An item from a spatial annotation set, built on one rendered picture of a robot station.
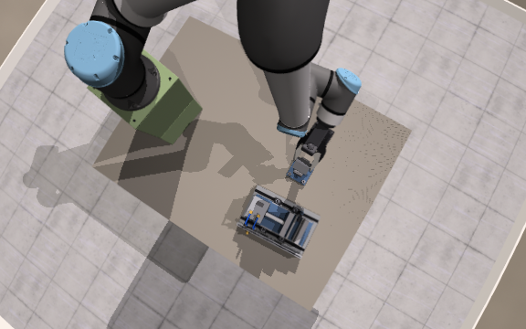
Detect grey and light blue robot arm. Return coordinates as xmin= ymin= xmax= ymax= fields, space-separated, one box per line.
xmin=64 ymin=0 xmax=362 ymax=138

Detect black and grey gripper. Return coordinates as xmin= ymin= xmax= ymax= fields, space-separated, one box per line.
xmin=293 ymin=116 xmax=335 ymax=171

